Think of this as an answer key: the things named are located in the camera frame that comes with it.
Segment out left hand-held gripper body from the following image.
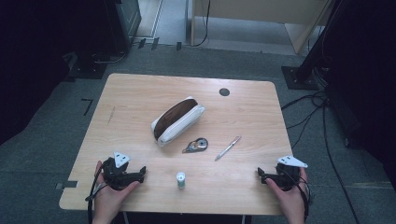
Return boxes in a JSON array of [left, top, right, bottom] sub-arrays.
[[102, 151, 140, 191]]

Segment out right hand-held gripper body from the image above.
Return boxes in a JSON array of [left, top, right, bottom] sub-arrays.
[[266, 155, 309, 191]]

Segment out transparent grey correction tape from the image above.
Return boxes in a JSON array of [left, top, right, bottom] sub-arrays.
[[181, 137, 209, 154]]

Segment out white pencil case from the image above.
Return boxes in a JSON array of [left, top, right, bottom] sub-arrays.
[[150, 95, 206, 147]]

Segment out person's left hand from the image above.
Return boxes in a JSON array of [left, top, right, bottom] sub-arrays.
[[92, 160, 141, 219]]

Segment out person's right hand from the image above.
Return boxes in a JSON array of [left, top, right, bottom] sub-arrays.
[[265, 167, 309, 219]]

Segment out white green glue stick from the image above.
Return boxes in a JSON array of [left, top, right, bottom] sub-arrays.
[[176, 171, 187, 189]]

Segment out silver pen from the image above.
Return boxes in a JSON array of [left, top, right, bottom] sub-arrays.
[[214, 134, 243, 162]]

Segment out grey floor tape strip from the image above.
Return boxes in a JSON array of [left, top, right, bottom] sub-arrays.
[[55, 180, 79, 190]]

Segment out black metal stand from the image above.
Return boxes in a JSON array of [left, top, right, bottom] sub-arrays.
[[280, 0, 345, 91]]

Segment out dark curtain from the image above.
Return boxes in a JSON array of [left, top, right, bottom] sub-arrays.
[[0, 0, 117, 146], [320, 0, 396, 190]]

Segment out black cabinet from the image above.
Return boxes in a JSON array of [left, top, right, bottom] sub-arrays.
[[104, 0, 143, 54]]

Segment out beige wooden furniture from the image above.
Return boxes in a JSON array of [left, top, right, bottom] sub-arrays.
[[191, 0, 332, 54]]

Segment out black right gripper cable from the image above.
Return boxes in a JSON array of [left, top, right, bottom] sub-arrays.
[[288, 169, 313, 222]]

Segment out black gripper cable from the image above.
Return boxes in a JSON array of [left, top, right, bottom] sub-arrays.
[[85, 158, 112, 224], [288, 169, 313, 222]]

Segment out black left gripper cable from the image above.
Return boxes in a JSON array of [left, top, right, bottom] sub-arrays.
[[85, 158, 112, 224]]

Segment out black floor cables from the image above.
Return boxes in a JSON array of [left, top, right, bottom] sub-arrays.
[[280, 90, 363, 224]]

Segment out black stand base plate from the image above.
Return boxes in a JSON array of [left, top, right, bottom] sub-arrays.
[[64, 50, 108, 82]]

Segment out black hanging cable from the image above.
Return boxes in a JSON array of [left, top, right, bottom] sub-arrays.
[[191, 0, 212, 49]]

